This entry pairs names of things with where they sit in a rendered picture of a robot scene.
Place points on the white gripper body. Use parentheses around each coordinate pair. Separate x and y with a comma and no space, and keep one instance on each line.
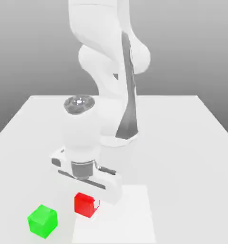
(110,187)

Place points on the small red cube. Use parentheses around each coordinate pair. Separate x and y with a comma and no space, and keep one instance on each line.
(83,205)

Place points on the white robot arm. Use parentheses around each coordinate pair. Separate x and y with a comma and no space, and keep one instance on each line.
(108,57)

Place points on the small green cube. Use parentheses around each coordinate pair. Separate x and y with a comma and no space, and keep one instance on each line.
(42,222)

